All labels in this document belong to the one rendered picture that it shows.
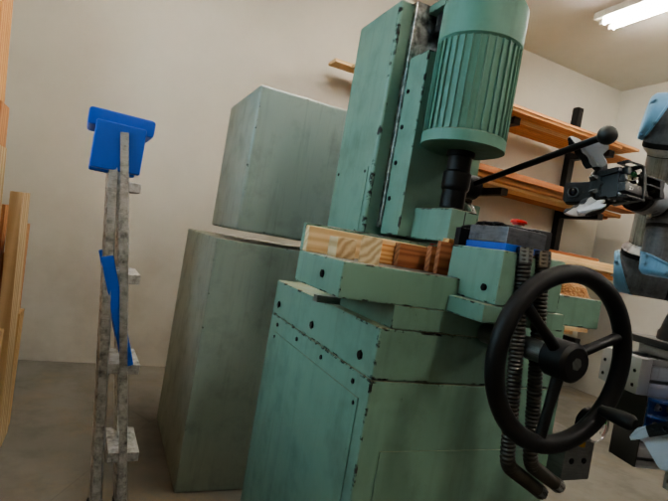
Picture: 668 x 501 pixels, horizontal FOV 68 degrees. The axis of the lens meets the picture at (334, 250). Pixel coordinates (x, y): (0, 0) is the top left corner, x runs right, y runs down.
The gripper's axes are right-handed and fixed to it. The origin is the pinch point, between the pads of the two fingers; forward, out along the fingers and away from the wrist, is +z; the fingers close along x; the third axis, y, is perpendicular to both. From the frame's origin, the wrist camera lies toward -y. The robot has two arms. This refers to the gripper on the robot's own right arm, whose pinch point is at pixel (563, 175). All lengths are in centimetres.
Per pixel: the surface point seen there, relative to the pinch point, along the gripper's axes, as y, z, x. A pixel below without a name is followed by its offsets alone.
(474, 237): -1.9, 18.6, 15.4
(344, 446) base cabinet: -13, 34, 54
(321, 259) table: -12.6, 42.6, 22.6
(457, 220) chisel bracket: -13.0, 13.8, 9.8
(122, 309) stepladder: -74, 70, 36
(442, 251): -9.7, 19.2, 17.5
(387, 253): -18.5, 26.2, 18.4
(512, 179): -184, -163, -77
